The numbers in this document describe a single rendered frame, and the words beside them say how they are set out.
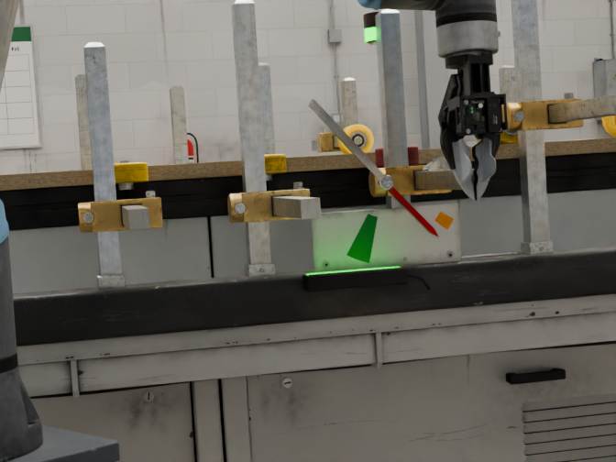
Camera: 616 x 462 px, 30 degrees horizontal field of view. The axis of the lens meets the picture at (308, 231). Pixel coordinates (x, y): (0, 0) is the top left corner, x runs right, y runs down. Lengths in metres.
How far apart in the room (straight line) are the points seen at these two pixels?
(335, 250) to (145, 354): 0.36
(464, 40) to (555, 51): 8.49
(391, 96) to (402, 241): 0.25
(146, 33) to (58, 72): 0.75
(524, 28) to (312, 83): 7.38
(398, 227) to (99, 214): 0.51
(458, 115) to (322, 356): 0.53
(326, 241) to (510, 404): 0.61
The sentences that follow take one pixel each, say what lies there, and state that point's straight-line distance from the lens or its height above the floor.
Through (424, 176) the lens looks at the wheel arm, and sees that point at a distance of 1.93.
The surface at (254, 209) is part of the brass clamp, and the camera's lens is 1.93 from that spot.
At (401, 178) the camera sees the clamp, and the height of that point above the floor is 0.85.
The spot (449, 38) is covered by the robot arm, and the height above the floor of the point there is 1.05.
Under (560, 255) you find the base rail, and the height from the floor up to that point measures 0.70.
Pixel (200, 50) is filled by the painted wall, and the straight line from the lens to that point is 9.25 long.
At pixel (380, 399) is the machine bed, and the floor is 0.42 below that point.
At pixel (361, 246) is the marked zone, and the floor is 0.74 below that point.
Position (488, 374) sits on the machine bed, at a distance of 2.33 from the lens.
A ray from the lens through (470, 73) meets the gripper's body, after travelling 1.69.
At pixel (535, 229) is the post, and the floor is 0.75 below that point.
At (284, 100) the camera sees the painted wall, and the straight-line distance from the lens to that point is 9.35.
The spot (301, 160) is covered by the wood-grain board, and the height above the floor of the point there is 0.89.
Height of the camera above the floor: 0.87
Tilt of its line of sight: 3 degrees down
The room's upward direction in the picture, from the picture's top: 4 degrees counter-clockwise
